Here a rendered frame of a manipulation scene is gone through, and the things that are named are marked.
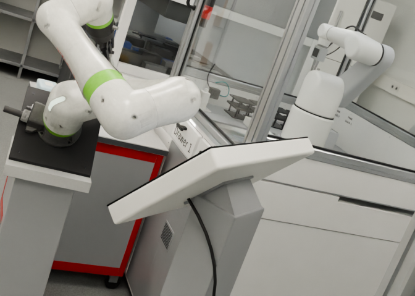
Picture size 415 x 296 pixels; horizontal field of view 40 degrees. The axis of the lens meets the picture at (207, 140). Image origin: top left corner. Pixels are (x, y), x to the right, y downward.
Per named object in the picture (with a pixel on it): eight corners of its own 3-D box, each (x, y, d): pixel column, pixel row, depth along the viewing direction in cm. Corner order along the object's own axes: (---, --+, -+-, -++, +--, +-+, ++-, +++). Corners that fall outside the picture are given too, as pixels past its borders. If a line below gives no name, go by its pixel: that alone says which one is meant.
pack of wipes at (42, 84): (58, 99, 268) (61, 91, 267) (38, 95, 264) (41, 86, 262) (54, 90, 281) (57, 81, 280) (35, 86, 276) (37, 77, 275)
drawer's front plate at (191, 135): (189, 160, 228) (198, 135, 226) (170, 135, 254) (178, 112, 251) (193, 160, 229) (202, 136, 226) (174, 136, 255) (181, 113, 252)
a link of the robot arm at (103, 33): (88, -1, 179) (76, 22, 175) (122, 11, 177) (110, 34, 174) (91, 11, 184) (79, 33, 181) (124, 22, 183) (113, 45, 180)
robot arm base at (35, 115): (-3, 128, 185) (-2, 120, 180) (12, 90, 192) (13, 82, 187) (73, 153, 192) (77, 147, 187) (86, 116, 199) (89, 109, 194)
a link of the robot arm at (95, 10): (118, -7, 163) (99, -34, 166) (79, 12, 160) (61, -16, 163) (122, 21, 176) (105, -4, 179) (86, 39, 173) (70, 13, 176)
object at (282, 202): (227, 212, 194) (241, 174, 190) (155, 116, 283) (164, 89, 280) (428, 247, 233) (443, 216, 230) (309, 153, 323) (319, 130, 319)
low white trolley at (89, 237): (-8, 282, 246) (36, 122, 227) (-6, 214, 301) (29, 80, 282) (119, 294, 270) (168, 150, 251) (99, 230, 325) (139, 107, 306)
